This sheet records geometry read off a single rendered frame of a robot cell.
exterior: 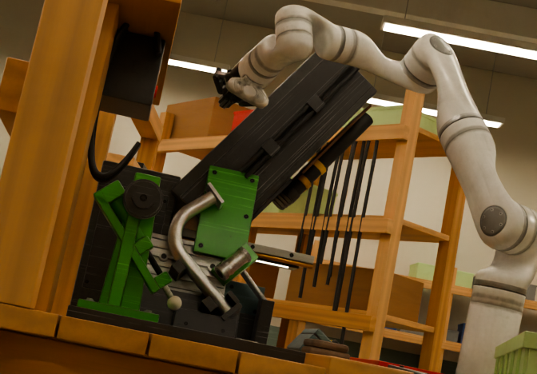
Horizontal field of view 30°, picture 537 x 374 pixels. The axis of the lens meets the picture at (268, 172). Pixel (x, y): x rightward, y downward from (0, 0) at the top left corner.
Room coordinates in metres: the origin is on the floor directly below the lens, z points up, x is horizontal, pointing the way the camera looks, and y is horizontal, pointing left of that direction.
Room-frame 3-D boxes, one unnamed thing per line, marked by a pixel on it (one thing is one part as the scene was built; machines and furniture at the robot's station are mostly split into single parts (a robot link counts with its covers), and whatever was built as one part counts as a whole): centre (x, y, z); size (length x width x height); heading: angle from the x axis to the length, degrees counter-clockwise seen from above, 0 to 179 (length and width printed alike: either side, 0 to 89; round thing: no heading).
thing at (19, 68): (2.26, 0.51, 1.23); 1.30 x 0.05 x 0.09; 7
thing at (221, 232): (2.24, 0.08, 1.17); 0.13 x 0.12 x 0.20; 7
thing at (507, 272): (1.77, -0.45, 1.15); 0.09 x 0.09 x 0.17; 40
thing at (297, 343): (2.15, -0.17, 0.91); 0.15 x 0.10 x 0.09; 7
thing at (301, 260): (2.39, 0.06, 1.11); 0.39 x 0.16 x 0.03; 97
